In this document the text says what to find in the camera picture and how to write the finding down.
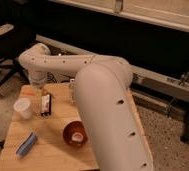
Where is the orange pepper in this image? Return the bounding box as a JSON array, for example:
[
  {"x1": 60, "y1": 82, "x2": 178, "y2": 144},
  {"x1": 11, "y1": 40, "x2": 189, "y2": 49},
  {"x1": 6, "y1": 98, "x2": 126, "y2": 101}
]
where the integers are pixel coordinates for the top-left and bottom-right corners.
[{"x1": 21, "y1": 87, "x2": 35, "y2": 96}]

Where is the brown ceramic cup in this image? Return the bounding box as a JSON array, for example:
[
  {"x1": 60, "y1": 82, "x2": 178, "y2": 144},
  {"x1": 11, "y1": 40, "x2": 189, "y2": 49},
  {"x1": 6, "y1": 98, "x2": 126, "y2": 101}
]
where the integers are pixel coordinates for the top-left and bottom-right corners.
[{"x1": 63, "y1": 121, "x2": 88, "y2": 148}]

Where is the white paper cup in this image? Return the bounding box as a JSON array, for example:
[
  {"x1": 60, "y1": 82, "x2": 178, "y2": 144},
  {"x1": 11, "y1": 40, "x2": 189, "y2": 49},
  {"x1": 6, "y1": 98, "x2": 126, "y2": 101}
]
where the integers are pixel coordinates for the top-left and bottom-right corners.
[{"x1": 13, "y1": 98, "x2": 33, "y2": 119}]

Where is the black and white stapler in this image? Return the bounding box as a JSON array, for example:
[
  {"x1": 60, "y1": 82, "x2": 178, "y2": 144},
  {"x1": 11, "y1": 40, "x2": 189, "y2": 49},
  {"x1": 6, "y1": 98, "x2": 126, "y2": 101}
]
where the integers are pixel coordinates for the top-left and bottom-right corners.
[{"x1": 41, "y1": 94, "x2": 51, "y2": 116}]

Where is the wooden table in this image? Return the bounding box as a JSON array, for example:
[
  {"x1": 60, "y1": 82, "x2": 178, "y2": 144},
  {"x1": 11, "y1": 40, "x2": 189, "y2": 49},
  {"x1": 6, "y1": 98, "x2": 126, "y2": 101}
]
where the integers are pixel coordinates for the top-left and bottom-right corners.
[{"x1": 0, "y1": 82, "x2": 146, "y2": 171}]

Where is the blue marker pen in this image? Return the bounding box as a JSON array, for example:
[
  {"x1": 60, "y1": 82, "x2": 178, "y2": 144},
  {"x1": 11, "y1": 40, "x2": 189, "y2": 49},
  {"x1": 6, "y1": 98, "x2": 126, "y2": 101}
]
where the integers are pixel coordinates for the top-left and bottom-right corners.
[{"x1": 16, "y1": 133, "x2": 37, "y2": 157}]

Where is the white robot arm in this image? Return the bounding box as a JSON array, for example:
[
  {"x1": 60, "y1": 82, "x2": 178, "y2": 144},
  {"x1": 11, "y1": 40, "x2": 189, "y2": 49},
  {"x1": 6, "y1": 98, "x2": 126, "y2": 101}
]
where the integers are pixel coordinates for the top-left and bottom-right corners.
[{"x1": 19, "y1": 43, "x2": 154, "y2": 171}]

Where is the black office chair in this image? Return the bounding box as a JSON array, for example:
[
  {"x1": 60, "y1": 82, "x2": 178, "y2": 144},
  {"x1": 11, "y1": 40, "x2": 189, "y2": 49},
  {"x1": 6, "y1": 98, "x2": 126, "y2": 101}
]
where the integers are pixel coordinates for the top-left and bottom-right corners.
[{"x1": 0, "y1": 24, "x2": 36, "y2": 87}]

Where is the grey baseboard heater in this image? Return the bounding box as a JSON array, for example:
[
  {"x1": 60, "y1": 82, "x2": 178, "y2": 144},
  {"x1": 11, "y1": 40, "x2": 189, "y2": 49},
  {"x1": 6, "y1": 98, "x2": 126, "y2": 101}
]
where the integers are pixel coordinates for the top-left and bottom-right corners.
[{"x1": 36, "y1": 35, "x2": 189, "y2": 102}]

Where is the white window sill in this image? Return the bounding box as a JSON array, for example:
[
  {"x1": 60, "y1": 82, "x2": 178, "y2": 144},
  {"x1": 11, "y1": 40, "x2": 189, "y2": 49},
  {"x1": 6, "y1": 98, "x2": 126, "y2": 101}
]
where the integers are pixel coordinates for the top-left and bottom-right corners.
[{"x1": 51, "y1": 0, "x2": 189, "y2": 32}]

